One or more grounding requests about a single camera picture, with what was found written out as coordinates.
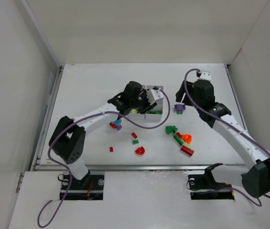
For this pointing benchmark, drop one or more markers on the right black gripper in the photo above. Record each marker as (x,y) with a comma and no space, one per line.
(180,94)

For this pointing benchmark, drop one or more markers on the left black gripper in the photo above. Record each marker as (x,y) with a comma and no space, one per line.
(143,105)

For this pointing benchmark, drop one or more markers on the purple lego plate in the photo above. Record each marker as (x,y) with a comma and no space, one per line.
(179,108)

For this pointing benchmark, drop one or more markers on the green lego cluster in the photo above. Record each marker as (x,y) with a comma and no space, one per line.
(171,129)

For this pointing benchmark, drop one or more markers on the long green lego brick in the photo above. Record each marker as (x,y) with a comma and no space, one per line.
(178,140)

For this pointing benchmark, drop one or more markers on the red round lego piece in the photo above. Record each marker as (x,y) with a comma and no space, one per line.
(140,151)

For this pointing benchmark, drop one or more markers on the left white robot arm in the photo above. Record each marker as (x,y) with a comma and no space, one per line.
(67,140)

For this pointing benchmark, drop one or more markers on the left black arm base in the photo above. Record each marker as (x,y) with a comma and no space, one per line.
(92,188)

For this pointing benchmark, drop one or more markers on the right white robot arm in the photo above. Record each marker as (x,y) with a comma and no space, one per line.
(255,179)

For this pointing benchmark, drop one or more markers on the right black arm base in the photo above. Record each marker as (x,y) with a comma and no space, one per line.
(205,187)

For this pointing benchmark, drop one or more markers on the white divided sorting container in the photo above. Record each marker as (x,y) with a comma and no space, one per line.
(147,117)

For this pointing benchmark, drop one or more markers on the cyan lego block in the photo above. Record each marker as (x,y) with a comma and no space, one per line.
(117,122)

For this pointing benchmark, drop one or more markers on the red brick under cyan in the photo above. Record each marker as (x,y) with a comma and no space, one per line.
(113,125)

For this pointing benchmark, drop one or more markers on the orange lego piece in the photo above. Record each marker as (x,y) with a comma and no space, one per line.
(187,138)

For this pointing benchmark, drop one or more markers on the small green lego piece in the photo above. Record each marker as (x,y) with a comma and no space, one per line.
(135,142)

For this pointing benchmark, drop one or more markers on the pale lime lego brick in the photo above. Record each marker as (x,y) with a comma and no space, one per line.
(186,145)

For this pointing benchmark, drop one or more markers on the large red lego brick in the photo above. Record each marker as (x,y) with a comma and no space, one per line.
(188,151)

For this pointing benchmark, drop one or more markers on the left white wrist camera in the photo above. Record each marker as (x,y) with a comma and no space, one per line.
(154,95)

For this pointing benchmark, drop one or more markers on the metal rail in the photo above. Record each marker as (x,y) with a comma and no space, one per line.
(82,88)

